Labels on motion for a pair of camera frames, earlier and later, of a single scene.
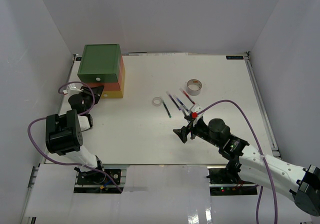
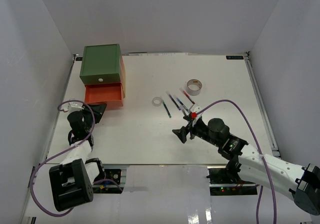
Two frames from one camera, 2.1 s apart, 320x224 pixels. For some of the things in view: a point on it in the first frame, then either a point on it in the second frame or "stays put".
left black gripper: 98,91 → 98,110
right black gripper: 183,133 stays put
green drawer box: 100,63 stays put
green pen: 169,114 stays put
